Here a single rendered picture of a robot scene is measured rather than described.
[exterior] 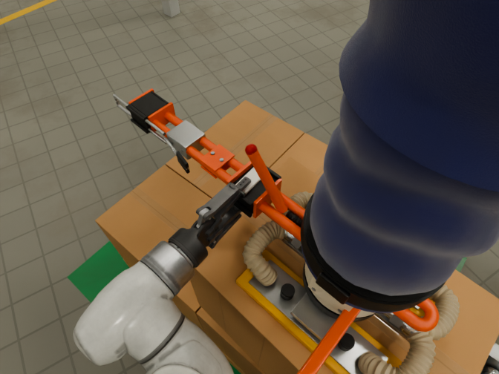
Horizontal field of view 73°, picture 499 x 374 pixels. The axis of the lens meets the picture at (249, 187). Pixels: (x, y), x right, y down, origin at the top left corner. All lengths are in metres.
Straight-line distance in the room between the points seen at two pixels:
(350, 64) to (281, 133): 1.45
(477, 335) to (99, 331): 0.71
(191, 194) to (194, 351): 1.00
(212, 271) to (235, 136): 1.06
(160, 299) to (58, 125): 2.44
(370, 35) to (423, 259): 0.24
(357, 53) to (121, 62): 3.12
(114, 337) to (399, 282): 0.42
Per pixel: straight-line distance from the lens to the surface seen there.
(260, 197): 0.67
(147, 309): 0.59
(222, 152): 0.76
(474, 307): 0.89
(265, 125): 1.78
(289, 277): 0.75
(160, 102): 0.89
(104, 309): 0.60
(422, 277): 0.45
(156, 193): 1.56
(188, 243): 0.62
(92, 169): 2.52
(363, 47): 0.31
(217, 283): 0.76
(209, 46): 3.40
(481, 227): 0.38
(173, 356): 0.61
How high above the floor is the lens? 1.79
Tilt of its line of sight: 55 degrees down
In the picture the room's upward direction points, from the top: straight up
